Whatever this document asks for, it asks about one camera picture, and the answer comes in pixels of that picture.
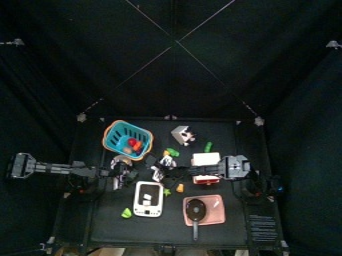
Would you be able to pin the white toy sushi piece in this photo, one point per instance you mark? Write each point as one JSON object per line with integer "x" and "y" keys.
{"x": 173, "y": 164}

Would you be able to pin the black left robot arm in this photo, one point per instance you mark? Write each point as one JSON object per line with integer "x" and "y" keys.
{"x": 53, "y": 168}

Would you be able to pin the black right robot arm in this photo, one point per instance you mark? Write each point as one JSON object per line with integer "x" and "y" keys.
{"x": 233, "y": 166}

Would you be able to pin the orange toy carrot piece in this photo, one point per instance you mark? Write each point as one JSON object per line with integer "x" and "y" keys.
{"x": 179, "y": 188}

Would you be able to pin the beige toy food piece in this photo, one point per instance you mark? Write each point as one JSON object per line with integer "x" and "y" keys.
{"x": 128, "y": 150}

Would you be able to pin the orange toy food piece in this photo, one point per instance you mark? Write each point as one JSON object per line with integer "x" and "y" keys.
{"x": 137, "y": 146}

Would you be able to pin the red toy food piece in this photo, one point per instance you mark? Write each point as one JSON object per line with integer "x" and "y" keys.
{"x": 132, "y": 142}

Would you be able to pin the yellow toy pepper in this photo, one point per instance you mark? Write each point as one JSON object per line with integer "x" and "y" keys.
{"x": 165, "y": 153}

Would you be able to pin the green toy star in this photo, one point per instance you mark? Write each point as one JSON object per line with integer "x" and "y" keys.
{"x": 167, "y": 192}

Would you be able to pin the white toy scale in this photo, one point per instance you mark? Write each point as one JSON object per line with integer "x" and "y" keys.
{"x": 148, "y": 199}

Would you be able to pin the teal basket with orange rim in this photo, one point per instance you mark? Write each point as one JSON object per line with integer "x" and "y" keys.
{"x": 127, "y": 139}

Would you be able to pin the white toy box, red edge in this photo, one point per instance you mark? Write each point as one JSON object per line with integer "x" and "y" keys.
{"x": 205, "y": 159}

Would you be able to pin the white and grey cube toy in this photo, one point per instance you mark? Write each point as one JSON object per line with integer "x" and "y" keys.
{"x": 183, "y": 135}

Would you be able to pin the lime green toy wedge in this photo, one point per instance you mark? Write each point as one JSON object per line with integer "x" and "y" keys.
{"x": 127, "y": 213}

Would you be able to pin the green toy pea pod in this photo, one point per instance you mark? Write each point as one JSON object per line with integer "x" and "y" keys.
{"x": 207, "y": 147}

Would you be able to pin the black toy frying pan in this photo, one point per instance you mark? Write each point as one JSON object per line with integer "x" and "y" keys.
{"x": 195, "y": 211}

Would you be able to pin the white text label sticker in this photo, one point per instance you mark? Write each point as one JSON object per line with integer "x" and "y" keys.
{"x": 262, "y": 227}

